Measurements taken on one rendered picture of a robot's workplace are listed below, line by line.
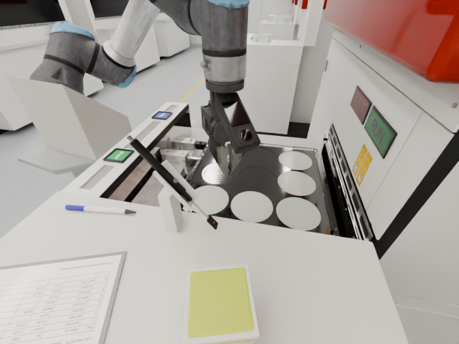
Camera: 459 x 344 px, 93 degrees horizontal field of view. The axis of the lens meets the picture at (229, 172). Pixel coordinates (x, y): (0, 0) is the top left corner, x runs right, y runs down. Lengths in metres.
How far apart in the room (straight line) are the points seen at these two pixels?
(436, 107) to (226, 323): 0.35
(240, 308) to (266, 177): 0.41
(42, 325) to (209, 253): 0.22
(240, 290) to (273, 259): 0.12
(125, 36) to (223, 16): 0.59
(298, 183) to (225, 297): 0.41
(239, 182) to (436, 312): 0.50
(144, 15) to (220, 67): 0.53
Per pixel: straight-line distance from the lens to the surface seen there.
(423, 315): 0.69
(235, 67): 0.39
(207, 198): 0.55
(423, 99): 0.40
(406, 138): 0.41
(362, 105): 0.58
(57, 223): 0.52
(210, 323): 0.27
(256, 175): 0.62
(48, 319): 0.41
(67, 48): 0.98
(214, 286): 0.28
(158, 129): 0.75
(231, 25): 0.38
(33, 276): 0.46
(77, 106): 0.86
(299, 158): 0.71
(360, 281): 0.40
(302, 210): 0.54
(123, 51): 0.95
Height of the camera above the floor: 1.29
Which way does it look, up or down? 38 degrees down
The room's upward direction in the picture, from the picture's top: straight up
